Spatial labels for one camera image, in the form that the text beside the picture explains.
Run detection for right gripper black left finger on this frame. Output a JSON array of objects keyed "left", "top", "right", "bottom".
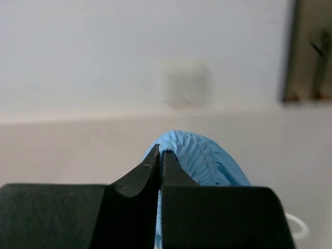
[{"left": 1, "top": 145, "right": 160, "bottom": 248}]

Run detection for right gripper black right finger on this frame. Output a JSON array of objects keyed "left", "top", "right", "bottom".
[{"left": 161, "top": 151, "right": 295, "bottom": 249}]

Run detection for light blue mesh shorts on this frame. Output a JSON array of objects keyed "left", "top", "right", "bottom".
[{"left": 141, "top": 130, "right": 309, "bottom": 249}]

